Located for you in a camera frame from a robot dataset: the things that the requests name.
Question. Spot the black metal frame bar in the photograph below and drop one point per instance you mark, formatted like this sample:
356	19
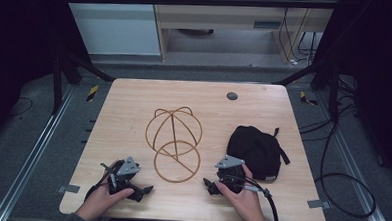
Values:
195	2

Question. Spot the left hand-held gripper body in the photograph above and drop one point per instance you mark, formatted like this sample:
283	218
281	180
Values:
127	169

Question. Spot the grey metal table bracket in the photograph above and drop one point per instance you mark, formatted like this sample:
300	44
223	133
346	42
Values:
68	188
318	204

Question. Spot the person's right hand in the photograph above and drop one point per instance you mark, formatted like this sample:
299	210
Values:
243	202

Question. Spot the silver floor rail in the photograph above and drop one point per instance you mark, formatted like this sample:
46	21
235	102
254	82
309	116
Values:
35	150
352	164

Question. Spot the light wooden desk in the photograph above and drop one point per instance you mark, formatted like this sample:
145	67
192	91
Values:
228	17

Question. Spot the black cap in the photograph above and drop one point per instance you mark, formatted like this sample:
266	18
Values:
255	151

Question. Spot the person's left hand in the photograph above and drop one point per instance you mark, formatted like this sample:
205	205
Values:
100	199

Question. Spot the black metal stand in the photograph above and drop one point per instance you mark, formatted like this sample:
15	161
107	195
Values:
322	79
69	71

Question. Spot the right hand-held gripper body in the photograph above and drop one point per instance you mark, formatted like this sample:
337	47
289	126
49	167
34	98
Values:
229	175

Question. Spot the white cabinet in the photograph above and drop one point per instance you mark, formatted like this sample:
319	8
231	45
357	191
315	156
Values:
114	27

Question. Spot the grey round table grommet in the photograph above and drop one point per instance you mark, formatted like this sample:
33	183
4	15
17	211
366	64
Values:
232	96

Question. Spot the yellow black striped tape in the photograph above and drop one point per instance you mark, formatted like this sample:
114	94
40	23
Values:
307	99
92	93

